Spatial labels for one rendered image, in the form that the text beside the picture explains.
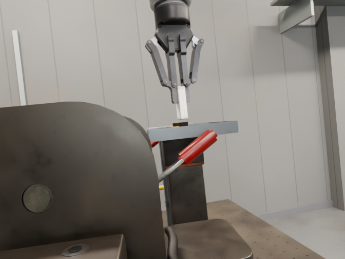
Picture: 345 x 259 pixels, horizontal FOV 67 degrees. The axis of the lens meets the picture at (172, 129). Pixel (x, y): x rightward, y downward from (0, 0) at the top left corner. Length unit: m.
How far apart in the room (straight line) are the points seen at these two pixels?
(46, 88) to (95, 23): 0.76
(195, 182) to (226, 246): 0.34
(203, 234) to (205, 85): 2.58
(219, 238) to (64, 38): 2.62
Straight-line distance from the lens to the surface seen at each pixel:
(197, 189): 0.54
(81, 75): 2.64
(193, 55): 0.58
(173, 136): 0.38
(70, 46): 2.72
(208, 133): 0.35
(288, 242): 1.10
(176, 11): 0.57
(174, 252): 0.18
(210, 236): 0.22
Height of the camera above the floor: 1.17
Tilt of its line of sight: 1 degrees down
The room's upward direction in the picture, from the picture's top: 6 degrees counter-clockwise
